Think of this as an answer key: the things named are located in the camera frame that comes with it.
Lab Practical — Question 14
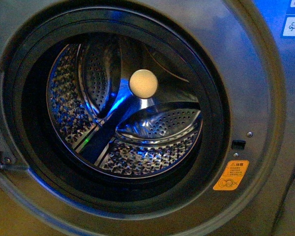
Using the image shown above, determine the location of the grey front-load washing machine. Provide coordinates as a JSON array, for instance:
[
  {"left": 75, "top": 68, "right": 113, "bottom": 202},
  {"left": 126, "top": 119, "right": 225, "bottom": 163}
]
[{"left": 0, "top": 0, "right": 295, "bottom": 236}]

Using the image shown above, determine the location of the steel washing machine drum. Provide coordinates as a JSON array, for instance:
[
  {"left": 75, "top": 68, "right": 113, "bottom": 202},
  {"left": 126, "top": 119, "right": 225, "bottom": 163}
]
[{"left": 46, "top": 33, "right": 203, "bottom": 179}]

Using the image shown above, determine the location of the washing machine glass door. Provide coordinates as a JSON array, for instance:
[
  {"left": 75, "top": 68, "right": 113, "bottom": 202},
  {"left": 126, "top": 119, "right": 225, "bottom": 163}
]
[{"left": 0, "top": 70, "right": 29, "bottom": 171}]

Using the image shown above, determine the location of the white round drum cap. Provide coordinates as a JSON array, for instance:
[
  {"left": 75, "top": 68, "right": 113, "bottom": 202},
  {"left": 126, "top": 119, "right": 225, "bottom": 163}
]
[{"left": 129, "top": 69, "right": 158, "bottom": 99}]

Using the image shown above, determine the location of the black door latch slot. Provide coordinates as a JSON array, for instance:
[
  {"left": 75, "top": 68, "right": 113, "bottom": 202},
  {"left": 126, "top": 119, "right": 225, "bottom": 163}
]
[{"left": 231, "top": 140, "right": 246, "bottom": 150}]

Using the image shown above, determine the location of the orange warning sticker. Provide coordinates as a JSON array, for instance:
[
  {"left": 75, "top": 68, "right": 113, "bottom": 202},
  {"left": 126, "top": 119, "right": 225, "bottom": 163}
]
[{"left": 213, "top": 160, "right": 249, "bottom": 191}]

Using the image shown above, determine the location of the black rubber door gasket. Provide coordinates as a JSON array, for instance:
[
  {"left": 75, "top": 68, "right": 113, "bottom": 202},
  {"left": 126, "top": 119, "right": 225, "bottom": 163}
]
[{"left": 3, "top": 5, "right": 227, "bottom": 219}]

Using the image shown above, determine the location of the white blue feature sticker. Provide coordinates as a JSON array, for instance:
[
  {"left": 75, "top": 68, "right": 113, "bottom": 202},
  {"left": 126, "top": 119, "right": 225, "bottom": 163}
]
[{"left": 281, "top": 0, "right": 295, "bottom": 38}]

